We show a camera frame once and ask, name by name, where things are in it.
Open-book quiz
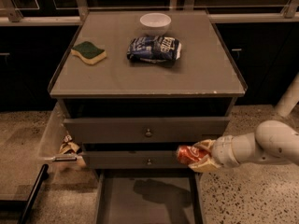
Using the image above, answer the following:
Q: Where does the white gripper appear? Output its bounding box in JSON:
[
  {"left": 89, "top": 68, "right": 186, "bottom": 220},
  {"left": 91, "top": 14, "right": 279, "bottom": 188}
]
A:
[{"left": 188, "top": 135, "right": 239, "bottom": 173}]

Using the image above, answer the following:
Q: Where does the red coke can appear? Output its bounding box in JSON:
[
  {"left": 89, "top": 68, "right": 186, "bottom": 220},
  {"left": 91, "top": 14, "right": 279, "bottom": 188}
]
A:
[{"left": 177, "top": 146, "right": 208, "bottom": 165}]

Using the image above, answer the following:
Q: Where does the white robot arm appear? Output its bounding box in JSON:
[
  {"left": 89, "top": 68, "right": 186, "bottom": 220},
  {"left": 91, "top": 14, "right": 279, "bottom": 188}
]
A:
[{"left": 189, "top": 120, "right": 299, "bottom": 173}]

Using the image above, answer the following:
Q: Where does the middle grey drawer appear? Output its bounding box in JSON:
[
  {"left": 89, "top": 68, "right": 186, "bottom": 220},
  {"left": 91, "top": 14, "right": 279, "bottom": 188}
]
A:
[{"left": 82, "top": 151, "right": 187, "bottom": 169}]

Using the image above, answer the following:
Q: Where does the grey drawer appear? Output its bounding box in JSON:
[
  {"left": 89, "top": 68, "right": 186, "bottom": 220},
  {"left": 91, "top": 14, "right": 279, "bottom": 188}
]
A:
[
  {"left": 82, "top": 151, "right": 187, "bottom": 169},
  {"left": 94, "top": 169, "right": 206, "bottom": 224},
  {"left": 64, "top": 117, "right": 230, "bottom": 144}
]

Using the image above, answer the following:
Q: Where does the bottom grey drawer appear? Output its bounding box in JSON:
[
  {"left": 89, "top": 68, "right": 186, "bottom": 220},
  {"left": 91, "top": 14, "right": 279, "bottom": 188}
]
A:
[{"left": 94, "top": 169, "right": 206, "bottom": 224}]

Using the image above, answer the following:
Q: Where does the grey drawer cabinet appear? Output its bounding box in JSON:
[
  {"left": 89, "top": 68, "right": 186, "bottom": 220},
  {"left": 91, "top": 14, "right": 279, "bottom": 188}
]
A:
[{"left": 47, "top": 9, "right": 249, "bottom": 224}]

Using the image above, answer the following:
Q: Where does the top grey drawer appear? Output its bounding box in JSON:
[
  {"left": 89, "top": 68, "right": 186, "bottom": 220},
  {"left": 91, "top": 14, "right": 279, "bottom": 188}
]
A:
[{"left": 64, "top": 117, "right": 230, "bottom": 144}]

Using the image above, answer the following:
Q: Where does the blue chip bag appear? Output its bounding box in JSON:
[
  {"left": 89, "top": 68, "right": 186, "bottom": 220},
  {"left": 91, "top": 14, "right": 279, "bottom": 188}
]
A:
[{"left": 126, "top": 35, "right": 181, "bottom": 63}]

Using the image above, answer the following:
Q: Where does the crumpled snack wrapper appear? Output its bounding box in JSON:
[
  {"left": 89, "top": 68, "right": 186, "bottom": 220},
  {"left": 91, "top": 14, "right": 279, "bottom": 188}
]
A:
[{"left": 59, "top": 134, "right": 82, "bottom": 154}]

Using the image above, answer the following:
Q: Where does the white bowl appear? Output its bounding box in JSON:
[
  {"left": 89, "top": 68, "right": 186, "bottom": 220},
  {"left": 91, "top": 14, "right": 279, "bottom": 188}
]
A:
[{"left": 139, "top": 13, "right": 172, "bottom": 35}]

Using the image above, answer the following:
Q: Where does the clear plastic bin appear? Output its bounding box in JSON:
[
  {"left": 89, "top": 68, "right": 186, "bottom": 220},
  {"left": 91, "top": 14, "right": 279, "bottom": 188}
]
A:
[{"left": 38, "top": 104, "right": 86, "bottom": 172}]

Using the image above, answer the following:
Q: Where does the green yellow sponge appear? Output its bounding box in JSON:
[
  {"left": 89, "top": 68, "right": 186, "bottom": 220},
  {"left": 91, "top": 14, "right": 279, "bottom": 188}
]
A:
[{"left": 71, "top": 41, "right": 107, "bottom": 65}]

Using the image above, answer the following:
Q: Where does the black bar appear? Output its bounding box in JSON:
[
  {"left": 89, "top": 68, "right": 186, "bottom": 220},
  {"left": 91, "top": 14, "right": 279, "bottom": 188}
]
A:
[{"left": 17, "top": 164, "right": 49, "bottom": 224}]

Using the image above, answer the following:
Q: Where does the metal window rail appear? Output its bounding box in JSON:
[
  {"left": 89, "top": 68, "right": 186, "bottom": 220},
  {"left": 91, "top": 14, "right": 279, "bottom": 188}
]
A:
[{"left": 0, "top": 0, "right": 299, "bottom": 26}]

